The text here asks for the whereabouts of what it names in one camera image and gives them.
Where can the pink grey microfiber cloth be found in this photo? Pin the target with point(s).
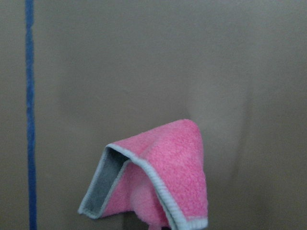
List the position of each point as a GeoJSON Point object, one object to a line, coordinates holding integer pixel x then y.
{"type": "Point", "coordinates": [157, 174]}

